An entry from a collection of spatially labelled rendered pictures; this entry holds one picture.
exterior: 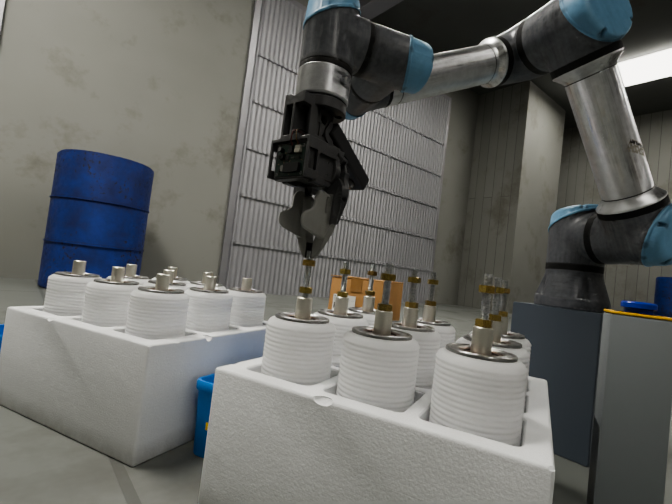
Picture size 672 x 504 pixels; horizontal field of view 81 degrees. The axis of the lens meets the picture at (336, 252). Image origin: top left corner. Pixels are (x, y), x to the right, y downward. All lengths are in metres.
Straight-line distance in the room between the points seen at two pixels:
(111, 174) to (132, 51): 1.33
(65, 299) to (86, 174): 1.99
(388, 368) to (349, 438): 0.08
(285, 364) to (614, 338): 0.43
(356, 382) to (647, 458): 0.38
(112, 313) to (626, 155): 0.97
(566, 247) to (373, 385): 0.65
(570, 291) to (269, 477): 0.72
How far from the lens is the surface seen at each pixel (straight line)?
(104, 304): 0.81
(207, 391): 0.70
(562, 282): 1.00
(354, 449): 0.47
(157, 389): 0.70
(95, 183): 2.82
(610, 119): 0.89
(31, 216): 3.50
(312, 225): 0.52
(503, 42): 0.93
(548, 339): 0.98
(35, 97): 3.62
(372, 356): 0.47
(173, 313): 0.72
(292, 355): 0.52
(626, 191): 0.92
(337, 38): 0.59
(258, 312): 0.90
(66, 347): 0.82
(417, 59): 0.64
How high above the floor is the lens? 0.33
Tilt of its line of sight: 2 degrees up
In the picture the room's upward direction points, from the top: 7 degrees clockwise
